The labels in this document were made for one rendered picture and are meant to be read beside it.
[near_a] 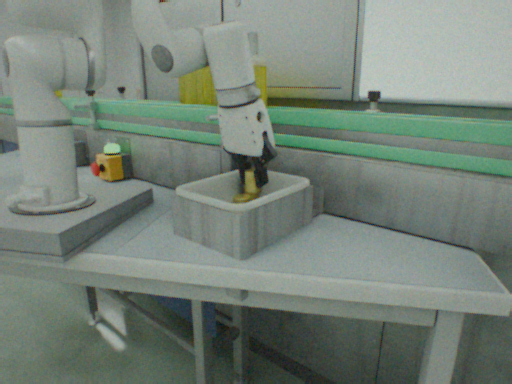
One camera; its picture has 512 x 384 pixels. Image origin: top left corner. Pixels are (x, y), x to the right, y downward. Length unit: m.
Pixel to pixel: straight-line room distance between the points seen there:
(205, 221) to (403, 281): 0.33
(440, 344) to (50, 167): 0.74
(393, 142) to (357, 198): 0.13
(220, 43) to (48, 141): 0.35
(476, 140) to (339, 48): 0.42
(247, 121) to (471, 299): 0.44
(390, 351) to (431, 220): 0.53
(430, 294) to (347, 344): 0.66
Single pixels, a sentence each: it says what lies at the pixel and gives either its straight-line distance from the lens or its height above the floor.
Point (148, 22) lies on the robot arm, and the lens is 0.66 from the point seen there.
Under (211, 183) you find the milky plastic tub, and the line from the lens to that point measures 0.73.
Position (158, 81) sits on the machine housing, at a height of 1.03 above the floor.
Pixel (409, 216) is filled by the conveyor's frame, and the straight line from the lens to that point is 0.73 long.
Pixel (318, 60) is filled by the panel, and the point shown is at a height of 1.08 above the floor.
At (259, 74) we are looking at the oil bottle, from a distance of 0.93.
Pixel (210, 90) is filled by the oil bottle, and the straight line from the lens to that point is 1.01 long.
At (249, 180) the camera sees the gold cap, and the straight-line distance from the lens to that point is 0.72.
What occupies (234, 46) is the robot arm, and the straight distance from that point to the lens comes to 0.64.
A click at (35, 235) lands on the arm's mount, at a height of 0.80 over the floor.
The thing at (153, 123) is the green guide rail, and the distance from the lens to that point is 1.04.
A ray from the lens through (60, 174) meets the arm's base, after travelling 0.76.
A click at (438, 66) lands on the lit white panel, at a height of 1.06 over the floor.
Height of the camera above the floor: 1.03
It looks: 17 degrees down
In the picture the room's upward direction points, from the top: straight up
